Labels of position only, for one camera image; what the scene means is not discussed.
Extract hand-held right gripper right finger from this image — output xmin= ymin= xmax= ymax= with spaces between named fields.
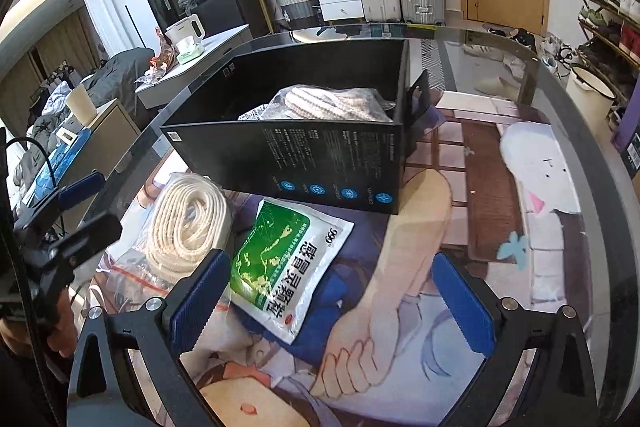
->
xmin=430 ymin=252 xmax=599 ymax=427

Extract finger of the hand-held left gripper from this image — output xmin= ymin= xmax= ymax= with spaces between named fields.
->
xmin=27 ymin=213 xmax=123 ymax=270
xmin=14 ymin=171 xmax=108 ymax=230

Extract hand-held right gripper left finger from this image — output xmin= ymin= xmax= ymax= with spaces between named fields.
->
xmin=66 ymin=248 xmax=232 ymax=427

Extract bagged cream rope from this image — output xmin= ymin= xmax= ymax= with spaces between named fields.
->
xmin=97 ymin=173 xmax=236 ymax=309

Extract green white medicine packet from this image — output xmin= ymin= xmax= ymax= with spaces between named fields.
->
xmin=228 ymin=197 xmax=356 ymax=347

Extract black cardboard box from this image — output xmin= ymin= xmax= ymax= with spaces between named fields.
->
xmin=159 ymin=37 xmax=431 ymax=216

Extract bagged striped socks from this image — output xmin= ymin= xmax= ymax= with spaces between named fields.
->
xmin=237 ymin=84 xmax=402 ymax=124

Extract person's left hand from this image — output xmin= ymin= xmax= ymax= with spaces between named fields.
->
xmin=47 ymin=291 xmax=79 ymax=359

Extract blue packet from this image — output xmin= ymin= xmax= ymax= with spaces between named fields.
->
xmin=34 ymin=129 xmax=92 ymax=198

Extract beige cabinet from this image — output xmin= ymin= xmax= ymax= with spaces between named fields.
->
xmin=64 ymin=99 xmax=144 ymax=234

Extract pile of clothes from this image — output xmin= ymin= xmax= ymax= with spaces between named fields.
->
xmin=14 ymin=71 xmax=72 ymax=188

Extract printed table mat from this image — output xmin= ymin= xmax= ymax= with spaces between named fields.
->
xmin=100 ymin=89 xmax=617 ymax=427

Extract dark jacket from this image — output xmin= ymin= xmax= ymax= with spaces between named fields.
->
xmin=82 ymin=48 xmax=157 ymax=103

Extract red snack bag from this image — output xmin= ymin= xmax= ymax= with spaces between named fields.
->
xmin=134 ymin=29 xmax=179 ymax=86

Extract green tissue pack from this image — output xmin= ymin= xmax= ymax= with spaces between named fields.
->
xmin=175 ymin=37 xmax=206 ymax=66

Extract grey side table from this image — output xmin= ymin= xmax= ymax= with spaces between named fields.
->
xmin=134 ymin=24 xmax=254 ymax=110

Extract white kettle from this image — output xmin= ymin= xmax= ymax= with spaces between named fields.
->
xmin=164 ymin=12 xmax=206 ymax=50

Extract purple bag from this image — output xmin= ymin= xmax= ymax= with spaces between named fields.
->
xmin=612 ymin=99 xmax=640 ymax=180

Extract white enamel basin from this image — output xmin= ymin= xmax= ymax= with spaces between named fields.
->
xmin=564 ymin=64 xmax=619 ymax=138

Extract shoes on floor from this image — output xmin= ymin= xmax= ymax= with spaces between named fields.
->
xmin=462 ymin=24 xmax=582 ymax=78

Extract woven basket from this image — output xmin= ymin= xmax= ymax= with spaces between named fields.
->
xmin=275 ymin=0 xmax=321 ymax=24

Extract wooden shoe rack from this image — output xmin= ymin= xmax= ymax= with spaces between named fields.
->
xmin=575 ymin=0 xmax=640 ymax=74

